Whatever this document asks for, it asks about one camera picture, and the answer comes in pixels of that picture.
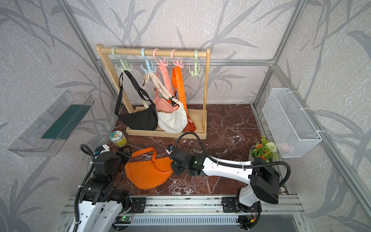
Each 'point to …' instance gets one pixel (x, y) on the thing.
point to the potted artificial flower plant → (264, 149)
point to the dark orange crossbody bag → (180, 92)
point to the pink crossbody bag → (162, 105)
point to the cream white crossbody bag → (174, 122)
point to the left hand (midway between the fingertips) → (130, 149)
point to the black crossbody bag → (145, 119)
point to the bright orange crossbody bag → (145, 174)
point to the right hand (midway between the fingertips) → (173, 163)
